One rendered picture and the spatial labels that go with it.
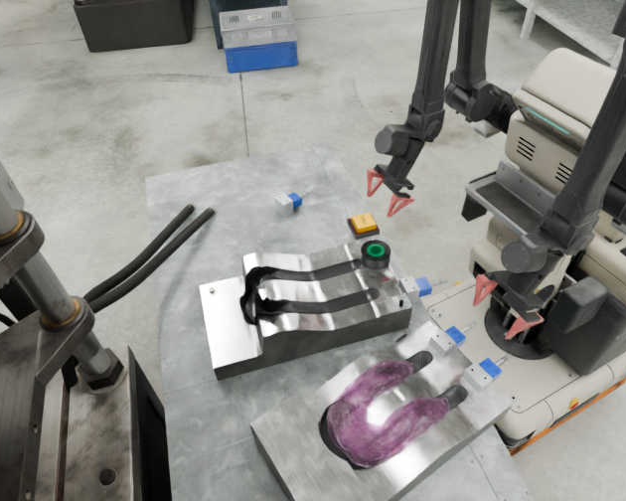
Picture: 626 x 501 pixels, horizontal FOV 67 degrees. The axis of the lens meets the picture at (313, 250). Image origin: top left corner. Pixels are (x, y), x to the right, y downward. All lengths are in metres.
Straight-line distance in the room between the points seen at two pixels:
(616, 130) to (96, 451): 1.17
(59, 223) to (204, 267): 1.80
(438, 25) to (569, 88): 0.30
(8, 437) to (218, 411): 0.41
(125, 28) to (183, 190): 3.39
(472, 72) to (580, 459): 1.50
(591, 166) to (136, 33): 4.49
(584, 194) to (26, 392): 1.05
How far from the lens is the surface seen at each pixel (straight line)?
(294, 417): 1.02
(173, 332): 1.31
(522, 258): 0.93
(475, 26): 1.16
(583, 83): 1.14
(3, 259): 0.93
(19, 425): 1.02
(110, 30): 5.02
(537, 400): 1.87
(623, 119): 0.84
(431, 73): 1.13
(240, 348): 1.17
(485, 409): 1.13
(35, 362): 1.08
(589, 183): 0.90
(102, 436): 1.24
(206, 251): 1.48
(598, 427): 2.25
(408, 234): 2.65
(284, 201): 1.52
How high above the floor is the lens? 1.84
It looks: 46 degrees down
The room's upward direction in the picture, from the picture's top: 3 degrees counter-clockwise
